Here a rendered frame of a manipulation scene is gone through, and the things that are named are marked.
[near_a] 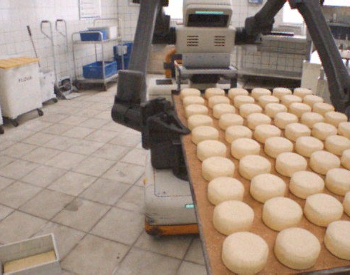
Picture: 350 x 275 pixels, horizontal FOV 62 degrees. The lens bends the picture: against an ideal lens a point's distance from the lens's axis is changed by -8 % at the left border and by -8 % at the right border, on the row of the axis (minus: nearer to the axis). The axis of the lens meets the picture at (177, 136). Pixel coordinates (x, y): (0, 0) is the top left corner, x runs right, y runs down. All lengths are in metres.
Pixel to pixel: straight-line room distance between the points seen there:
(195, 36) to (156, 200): 0.86
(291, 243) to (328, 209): 0.09
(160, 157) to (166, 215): 0.38
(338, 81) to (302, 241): 0.64
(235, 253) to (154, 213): 1.36
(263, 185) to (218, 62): 1.06
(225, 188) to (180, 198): 1.26
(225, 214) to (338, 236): 0.14
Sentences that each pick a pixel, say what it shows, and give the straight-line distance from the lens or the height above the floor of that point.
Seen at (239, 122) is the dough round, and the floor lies 1.01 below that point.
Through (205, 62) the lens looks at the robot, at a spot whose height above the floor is 0.99.
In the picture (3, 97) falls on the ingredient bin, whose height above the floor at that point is 0.36.
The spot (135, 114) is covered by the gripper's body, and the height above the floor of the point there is 1.01.
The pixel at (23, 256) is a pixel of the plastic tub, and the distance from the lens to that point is 1.82.
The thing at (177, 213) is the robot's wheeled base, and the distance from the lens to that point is 1.70.
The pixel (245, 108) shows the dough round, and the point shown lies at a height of 1.01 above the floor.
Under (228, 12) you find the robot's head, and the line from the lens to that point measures 1.40.
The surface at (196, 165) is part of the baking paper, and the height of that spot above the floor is 0.98.
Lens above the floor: 1.22
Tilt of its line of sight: 23 degrees down
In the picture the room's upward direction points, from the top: straight up
